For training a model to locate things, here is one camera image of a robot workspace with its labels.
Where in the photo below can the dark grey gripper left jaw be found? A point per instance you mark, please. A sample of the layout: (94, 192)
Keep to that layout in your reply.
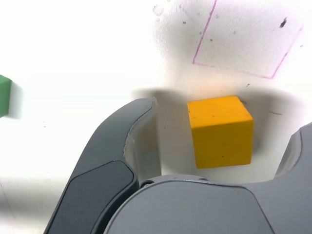
(102, 175)

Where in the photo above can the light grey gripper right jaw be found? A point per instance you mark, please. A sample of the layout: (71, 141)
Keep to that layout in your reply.
(195, 209)

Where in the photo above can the yellow cube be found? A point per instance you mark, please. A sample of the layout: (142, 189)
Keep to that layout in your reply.
(221, 141)

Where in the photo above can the green cube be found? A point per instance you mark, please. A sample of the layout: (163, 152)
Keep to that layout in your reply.
(3, 97)

